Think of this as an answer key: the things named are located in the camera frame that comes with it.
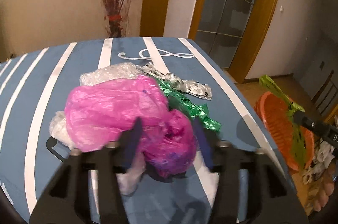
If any person right hand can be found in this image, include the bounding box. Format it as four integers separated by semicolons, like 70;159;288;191
313;159;337;212

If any clear bubble wrap bundle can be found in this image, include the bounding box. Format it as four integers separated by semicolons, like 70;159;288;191
80;62;143;86

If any wooden chair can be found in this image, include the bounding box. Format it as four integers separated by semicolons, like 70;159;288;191
311;69;337;116

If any wooden framed glass door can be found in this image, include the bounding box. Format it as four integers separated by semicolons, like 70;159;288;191
188;0;277;83

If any pink plastic bag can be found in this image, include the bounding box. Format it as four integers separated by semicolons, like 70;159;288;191
64;75;196;178

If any white black spotted bag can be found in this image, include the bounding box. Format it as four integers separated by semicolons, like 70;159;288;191
140;63;213;100

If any dark green plastic bag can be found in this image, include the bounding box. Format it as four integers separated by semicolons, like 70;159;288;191
153;77;222;134

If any clear knotted plastic bag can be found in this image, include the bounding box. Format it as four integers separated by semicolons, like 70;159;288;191
49;111;75;150

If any blue white striped tablecloth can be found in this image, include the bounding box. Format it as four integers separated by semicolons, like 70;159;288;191
1;37;289;223

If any orange plastic trash basket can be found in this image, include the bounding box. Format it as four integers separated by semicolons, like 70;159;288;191
254;92;300;172

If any glass floor vase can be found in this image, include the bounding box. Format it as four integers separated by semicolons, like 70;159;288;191
102;0;132;38

